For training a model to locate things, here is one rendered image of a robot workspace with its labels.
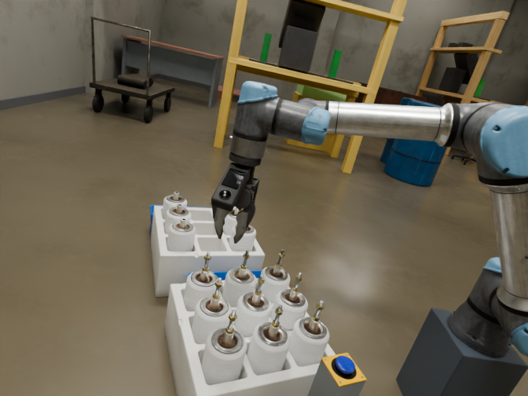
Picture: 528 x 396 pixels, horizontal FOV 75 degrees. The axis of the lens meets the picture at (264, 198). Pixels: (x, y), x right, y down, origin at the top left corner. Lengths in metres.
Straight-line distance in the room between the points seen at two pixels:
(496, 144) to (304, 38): 2.74
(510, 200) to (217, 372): 0.70
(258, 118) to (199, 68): 4.68
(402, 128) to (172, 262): 0.85
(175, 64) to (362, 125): 4.74
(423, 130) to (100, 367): 1.03
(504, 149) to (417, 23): 7.62
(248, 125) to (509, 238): 0.56
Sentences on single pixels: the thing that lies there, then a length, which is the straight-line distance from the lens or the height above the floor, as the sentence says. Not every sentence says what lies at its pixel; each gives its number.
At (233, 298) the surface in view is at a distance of 1.07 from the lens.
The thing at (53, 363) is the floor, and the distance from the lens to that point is 1.18.
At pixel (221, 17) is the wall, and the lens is 7.75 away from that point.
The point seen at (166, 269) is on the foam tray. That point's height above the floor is 0.12.
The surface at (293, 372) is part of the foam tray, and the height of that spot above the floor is 0.18.
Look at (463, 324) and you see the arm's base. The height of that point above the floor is 0.34.
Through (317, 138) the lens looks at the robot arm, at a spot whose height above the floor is 0.74.
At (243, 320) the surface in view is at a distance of 0.99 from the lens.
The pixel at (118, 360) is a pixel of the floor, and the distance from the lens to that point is 1.16.
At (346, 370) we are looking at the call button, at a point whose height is 0.33.
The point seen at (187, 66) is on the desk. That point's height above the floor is 0.51.
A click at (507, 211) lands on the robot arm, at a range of 0.81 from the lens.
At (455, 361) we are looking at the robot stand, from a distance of 1.09.
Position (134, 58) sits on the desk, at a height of 0.46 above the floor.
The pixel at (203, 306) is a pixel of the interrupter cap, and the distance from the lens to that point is 0.95.
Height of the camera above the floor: 0.87
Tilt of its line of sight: 22 degrees down
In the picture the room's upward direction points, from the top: 13 degrees clockwise
